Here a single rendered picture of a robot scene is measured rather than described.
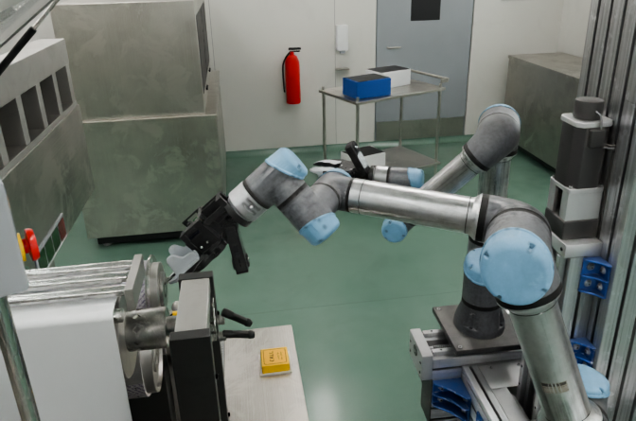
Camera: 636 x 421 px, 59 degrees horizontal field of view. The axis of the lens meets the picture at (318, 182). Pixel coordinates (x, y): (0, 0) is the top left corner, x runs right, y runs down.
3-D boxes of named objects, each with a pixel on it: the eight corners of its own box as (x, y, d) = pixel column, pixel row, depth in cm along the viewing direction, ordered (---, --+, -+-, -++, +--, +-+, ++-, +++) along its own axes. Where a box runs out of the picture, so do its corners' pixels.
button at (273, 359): (290, 371, 142) (290, 363, 141) (262, 375, 141) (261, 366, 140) (287, 353, 148) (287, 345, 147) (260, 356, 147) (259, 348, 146)
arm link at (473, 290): (459, 304, 164) (462, 263, 159) (463, 280, 176) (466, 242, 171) (502, 310, 161) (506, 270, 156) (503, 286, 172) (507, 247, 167)
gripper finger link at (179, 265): (151, 269, 113) (184, 237, 112) (173, 286, 115) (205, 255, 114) (150, 275, 110) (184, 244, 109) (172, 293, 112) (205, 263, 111)
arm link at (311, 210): (352, 210, 115) (317, 170, 115) (334, 234, 106) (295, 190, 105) (326, 230, 119) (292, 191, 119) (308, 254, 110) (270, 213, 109)
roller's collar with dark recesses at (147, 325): (168, 356, 87) (163, 322, 84) (128, 360, 86) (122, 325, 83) (171, 331, 92) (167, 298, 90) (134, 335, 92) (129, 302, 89)
